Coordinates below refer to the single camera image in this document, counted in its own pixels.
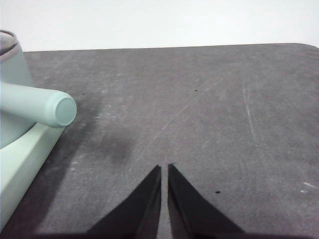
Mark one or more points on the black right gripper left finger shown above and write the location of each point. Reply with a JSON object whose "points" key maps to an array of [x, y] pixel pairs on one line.
{"points": [[139, 209]]}

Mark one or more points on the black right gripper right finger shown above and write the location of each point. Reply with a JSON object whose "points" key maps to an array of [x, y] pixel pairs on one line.
{"points": [[189, 209]]}

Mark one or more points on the glass lid with green knob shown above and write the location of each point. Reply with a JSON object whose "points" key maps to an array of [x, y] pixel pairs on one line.
{"points": [[7, 42]]}

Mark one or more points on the mint green cooker base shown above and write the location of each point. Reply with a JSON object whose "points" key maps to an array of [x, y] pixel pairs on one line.
{"points": [[22, 161]]}

